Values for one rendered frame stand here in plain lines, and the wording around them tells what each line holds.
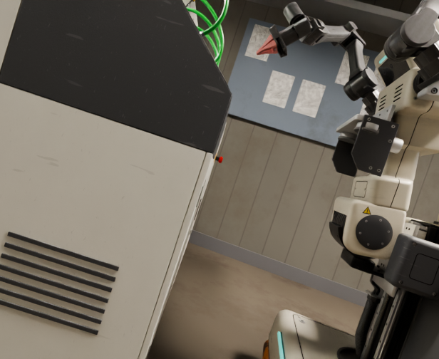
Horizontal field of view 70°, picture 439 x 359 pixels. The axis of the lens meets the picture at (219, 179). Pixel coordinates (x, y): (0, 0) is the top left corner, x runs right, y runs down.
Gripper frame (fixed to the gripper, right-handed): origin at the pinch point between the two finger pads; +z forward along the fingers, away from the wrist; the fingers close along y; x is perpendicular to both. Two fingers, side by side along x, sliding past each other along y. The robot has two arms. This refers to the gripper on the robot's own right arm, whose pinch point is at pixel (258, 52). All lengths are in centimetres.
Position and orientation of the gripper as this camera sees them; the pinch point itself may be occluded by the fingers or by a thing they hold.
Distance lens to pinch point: 127.0
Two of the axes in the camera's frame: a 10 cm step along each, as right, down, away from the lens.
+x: -2.6, -0.7, -9.6
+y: -3.9, -9.0, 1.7
